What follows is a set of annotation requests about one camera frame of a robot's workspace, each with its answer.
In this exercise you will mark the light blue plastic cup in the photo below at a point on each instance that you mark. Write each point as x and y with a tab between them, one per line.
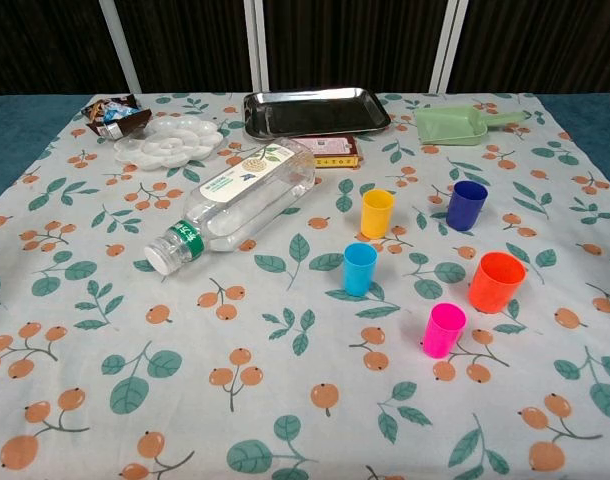
359	277

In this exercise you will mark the yellow plastic cup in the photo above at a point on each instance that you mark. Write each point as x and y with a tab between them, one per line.
376	220

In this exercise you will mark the dark blue plastic cup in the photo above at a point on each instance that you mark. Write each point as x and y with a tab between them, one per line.
465	212

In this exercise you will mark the pink plastic cup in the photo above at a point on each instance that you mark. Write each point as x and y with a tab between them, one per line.
441	340

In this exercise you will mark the clear plastic water bottle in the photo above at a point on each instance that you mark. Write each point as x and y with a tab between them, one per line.
245	200

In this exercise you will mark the flat red yellow box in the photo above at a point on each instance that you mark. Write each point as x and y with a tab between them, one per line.
335	147

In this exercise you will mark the floral printed tablecloth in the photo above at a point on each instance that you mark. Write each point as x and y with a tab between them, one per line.
285	350

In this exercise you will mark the stainless steel tray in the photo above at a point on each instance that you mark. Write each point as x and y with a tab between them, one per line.
315	112

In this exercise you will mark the white flower paint palette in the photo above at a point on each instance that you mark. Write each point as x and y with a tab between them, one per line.
175	142

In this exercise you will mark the green plastic dustpan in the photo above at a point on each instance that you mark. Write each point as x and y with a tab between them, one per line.
450	127

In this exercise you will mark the orange plastic cup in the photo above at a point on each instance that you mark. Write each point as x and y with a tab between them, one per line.
495	295

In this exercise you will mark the brown snack wrapper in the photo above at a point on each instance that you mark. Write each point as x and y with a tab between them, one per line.
120	117

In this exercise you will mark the dark white-framed partition screen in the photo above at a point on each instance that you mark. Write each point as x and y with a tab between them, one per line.
185	45

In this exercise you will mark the teal velvet table cover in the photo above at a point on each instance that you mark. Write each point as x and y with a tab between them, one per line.
15	130

